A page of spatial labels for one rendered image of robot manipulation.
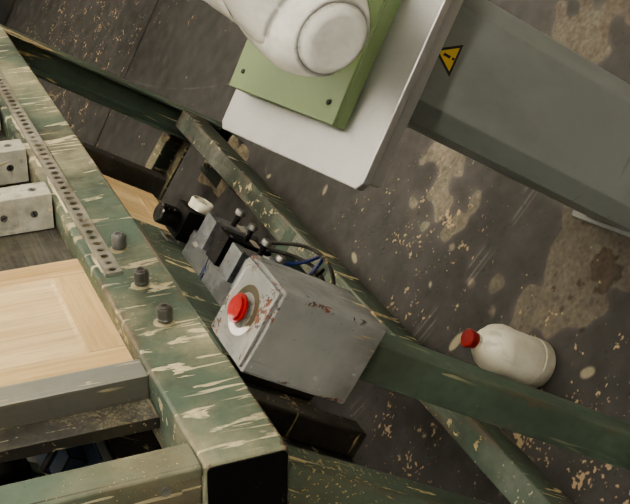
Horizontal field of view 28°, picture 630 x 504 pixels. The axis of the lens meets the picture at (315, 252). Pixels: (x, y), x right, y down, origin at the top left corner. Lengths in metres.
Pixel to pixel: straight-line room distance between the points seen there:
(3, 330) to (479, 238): 1.16
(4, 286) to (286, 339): 0.71
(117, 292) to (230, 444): 0.46
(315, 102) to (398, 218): 1.10
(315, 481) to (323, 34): 0.60
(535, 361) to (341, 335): 0.89
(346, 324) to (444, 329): 1.16
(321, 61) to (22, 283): 0.74
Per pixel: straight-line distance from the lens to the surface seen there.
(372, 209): 3.11
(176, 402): 1.76
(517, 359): 2.42
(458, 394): 1.80
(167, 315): 1.93
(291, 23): 1.65
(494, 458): 2.29
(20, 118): 2.78
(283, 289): 1.56
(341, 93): 1.90
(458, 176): 2.89
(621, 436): 2.02
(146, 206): 3.42
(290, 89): 2.01
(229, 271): 2.01
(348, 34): 1.68
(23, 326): 2.04
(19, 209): 2.36
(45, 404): 1.82
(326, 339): 1.60
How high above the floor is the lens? 1.74
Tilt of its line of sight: 32 degrees down
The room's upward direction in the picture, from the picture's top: 68 degrees counter-clockwise
